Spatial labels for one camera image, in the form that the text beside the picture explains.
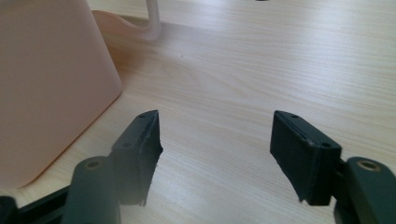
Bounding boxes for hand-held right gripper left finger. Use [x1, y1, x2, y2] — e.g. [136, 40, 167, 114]
[62, 109, 164, 224]

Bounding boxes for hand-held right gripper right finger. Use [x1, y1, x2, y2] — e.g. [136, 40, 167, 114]
[269, 109, 396, 224]

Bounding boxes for white handle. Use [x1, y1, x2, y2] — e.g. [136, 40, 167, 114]
[136, 0, 162, 42]

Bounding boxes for pink plastic container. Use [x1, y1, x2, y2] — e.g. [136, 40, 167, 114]
[0, 0, 123, 189]

